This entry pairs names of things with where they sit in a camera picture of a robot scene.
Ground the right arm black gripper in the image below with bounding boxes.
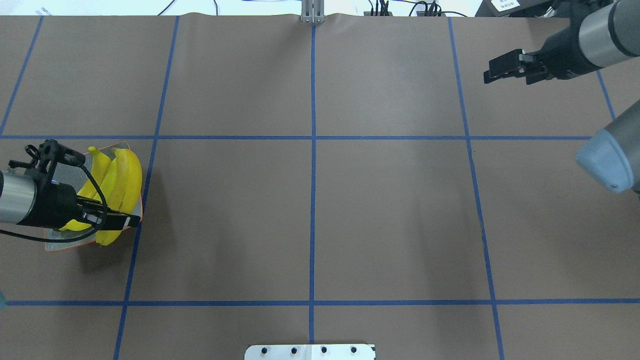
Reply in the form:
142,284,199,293
483,23,601,84

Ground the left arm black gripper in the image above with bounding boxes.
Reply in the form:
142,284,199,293
22,182,142,230

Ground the yellow banana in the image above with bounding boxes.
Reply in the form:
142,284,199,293
60,159,121,232
77,146,112,200
106,147,143,214

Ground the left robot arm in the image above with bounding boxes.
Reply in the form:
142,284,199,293
0,171,142,231

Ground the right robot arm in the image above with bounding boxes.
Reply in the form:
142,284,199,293
482,0,640,194

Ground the black label printer box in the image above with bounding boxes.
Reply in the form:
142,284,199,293
474,0,554,18

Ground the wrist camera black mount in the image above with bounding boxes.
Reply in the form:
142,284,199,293
7,139,89,183

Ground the aluminium frame post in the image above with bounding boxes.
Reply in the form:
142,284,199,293
300,0,326,25

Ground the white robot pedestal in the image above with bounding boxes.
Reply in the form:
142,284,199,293
244,343,377,360

